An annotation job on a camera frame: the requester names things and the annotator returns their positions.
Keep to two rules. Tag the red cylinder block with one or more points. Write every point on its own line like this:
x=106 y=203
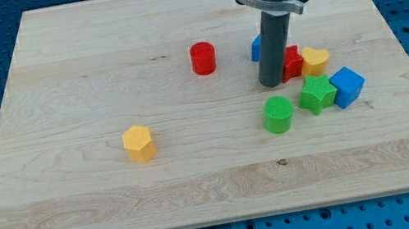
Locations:
x=203 y=58

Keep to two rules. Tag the yellow hexagon block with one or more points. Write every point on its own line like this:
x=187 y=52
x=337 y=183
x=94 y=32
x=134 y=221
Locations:
x=139 y=144

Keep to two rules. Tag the green cylinder block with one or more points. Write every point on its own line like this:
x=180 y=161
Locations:
x=278 y=111

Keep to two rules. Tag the blue block behind rod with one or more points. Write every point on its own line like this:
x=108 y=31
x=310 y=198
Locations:
x=255 y=49

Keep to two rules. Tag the wooden board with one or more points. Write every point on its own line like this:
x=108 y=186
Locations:
x=83 y=73

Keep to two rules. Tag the red notched block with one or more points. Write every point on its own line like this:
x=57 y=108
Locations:
x=293 y=63

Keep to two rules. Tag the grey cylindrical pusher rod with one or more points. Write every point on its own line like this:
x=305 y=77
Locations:
x=273 y=33

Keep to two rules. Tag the green star block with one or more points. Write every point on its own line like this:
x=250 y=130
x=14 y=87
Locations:
x=317 y=93

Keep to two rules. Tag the yellow heart block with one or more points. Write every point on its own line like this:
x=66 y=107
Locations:
x=314 y=61

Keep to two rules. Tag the blue cube block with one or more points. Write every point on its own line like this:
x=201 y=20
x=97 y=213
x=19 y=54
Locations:
x=348 y=84

